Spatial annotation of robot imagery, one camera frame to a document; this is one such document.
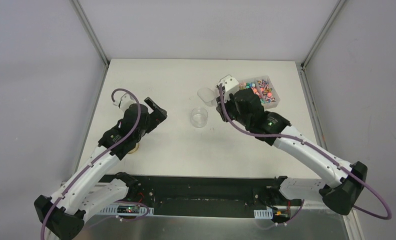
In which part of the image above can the clear plastic scoop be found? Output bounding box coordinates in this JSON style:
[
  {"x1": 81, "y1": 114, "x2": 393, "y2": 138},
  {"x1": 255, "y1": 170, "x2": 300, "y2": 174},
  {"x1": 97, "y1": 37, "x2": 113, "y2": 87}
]
[{"x1": 197, "y1": 87, "x2": 220, "y2": 107}]

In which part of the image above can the clear plastic jar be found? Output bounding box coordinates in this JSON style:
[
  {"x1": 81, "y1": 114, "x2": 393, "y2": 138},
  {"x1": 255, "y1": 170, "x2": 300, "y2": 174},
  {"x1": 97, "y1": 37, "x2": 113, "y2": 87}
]
[{"x1": 190, "y1": 107, "x2": 208, "y2": 128}]

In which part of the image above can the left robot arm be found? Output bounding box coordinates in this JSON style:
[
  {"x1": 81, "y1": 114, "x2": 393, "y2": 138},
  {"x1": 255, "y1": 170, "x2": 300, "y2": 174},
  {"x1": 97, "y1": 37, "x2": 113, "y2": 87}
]
[{"x1": 34, "y1": 97, "x2": 168, "y2": 240}]

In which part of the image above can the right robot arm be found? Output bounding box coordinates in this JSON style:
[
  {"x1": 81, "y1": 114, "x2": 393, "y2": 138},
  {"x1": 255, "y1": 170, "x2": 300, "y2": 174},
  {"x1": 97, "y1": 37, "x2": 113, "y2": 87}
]
[{"x1": 216, "y1": 89, "x2": 368, "y2": 215}]

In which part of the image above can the wooden jar lid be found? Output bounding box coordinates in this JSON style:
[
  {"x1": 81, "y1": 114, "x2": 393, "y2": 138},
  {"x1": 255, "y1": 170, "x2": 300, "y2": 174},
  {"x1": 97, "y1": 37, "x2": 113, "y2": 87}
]
[{"x1": 128, "y1": 143, "x2": 140, "y2": 154}]

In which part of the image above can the compartmented candy tray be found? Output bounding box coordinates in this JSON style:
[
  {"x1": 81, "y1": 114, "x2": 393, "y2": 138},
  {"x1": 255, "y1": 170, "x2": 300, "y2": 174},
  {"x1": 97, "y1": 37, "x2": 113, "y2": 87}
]
[{"x1": 239, "y1": 75, "x2": 280, "y2": 110}]

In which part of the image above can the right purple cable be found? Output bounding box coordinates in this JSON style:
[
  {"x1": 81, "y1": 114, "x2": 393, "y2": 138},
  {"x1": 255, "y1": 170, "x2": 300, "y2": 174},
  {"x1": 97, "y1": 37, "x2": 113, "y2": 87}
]
[{"x1": 217, "y1": 83, "x2": 393, "y2": 231}]

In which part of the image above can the purple cable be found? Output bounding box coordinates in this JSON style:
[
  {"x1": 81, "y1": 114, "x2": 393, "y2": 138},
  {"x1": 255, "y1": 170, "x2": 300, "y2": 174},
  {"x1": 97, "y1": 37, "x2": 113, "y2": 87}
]
[
  {"x1": 40, "y1": 88, "x2": 150, "y2": 240},
  {"x1": 217, "y1": 83, "x2": 393, "y2": 231}
]

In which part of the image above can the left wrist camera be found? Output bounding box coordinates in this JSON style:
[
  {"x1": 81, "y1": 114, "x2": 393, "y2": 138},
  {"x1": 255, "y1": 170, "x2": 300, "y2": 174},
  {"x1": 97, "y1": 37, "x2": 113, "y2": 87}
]
[{"x1": 116, "y1": 93, "x2": 136, "y2": 112}]

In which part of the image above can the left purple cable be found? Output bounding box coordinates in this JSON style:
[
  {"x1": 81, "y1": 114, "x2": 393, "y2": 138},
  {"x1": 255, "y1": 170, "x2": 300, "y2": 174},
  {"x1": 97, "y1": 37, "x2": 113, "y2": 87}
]
[{"x1": 40, "y1": 88, "x2": 150, "y2": 240}]

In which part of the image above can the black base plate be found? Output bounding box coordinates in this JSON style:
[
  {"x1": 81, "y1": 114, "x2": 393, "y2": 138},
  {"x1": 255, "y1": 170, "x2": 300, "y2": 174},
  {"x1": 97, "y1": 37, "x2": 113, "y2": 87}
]
[{"x1": 121, "y1": 175, "x2": 302, "y2": 219}]

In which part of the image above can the left slotted cable duct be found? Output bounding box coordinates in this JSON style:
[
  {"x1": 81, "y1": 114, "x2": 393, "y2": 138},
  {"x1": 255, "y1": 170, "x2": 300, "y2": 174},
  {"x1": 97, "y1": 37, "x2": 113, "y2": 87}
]
[{"x1": 96, "y1": 204, "x2": 154, "y2": 217}]

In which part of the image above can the slotted cable duct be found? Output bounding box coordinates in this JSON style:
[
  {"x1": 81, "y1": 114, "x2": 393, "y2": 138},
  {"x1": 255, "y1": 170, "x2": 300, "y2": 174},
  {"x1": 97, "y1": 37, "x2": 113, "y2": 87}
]
[
  {"x1": 96, "y1": 204, "x2": 154, "y2": 217},
  {"x1": 253, "y1": 208, "x2": 273, "y2": 220}
]

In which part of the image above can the right slotted cable duct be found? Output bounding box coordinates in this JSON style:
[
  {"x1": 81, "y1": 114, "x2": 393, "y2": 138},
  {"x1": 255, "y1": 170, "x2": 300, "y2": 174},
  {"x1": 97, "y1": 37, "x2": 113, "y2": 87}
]
[{"x1": 253, "y1": 208, "x2": 273, "y2": 220}]

